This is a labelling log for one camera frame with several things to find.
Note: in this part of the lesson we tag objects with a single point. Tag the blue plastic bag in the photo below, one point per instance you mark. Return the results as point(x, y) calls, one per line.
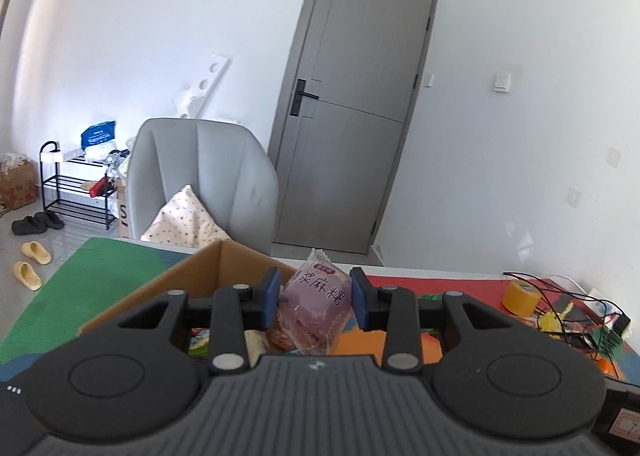
point(98, 134)

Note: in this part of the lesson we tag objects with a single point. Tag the grey upholstered armchair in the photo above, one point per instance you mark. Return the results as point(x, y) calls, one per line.
point(227, 168)

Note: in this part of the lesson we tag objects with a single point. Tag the small brown carton on floor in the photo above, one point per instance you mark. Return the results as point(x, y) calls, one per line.
point(18, 180)

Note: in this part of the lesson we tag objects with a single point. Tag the red object on rack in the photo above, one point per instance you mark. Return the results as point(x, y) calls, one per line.
point(100, 188)

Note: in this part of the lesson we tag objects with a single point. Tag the green patterned snack bag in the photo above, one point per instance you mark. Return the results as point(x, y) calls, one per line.
point(199, 342)

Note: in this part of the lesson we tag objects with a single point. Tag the black slipper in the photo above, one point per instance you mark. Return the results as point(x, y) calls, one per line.
point(28, 226)
point(50, 220)

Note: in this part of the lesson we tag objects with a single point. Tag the brown SF paper bag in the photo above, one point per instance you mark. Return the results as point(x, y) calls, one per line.
point(121, 200)

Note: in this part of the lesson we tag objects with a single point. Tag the orange fruit toy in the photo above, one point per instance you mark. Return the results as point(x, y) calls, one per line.
point(607, 367)

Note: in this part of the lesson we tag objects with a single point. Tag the white wall switch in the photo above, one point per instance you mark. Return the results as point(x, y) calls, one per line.
point(502, 83)

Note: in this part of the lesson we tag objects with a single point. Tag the yellow toy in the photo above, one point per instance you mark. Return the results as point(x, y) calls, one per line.
point(551, 323)

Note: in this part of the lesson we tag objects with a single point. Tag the black door handle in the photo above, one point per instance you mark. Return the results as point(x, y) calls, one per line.
point(300, 92)

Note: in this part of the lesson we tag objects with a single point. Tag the brown cardboard box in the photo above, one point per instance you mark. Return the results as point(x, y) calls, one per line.
point(151, 324)

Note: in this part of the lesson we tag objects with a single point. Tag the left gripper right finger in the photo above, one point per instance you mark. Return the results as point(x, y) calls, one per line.
point(394, 311)

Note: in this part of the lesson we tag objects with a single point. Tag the black metal shoe rack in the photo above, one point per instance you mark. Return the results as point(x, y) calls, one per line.
point(65, 178)

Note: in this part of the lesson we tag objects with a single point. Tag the purple mochi snack pack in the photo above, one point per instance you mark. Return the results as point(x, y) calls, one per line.
point(314, 307)

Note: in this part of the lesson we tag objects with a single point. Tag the yellow tape roll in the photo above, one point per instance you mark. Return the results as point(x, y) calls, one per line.
point(521, 298)

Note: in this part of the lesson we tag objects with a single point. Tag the cream dotted cushion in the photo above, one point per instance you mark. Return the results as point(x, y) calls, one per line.
point(184, 222)

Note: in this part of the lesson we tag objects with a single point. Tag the yellow slipper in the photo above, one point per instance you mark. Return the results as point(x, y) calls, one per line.
point(35, 251)
point(27, 275)

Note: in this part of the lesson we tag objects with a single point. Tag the colourful cartoon table mat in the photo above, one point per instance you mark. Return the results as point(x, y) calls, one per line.
point(103, 271)

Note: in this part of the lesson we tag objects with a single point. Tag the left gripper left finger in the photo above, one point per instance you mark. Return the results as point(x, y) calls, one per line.
point(236, 309)

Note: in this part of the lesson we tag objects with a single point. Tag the white foam packing piece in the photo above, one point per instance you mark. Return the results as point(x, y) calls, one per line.
point(190, 102)

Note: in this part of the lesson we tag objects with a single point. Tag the grey interior door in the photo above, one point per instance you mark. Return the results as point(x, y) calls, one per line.
point(336, 161)

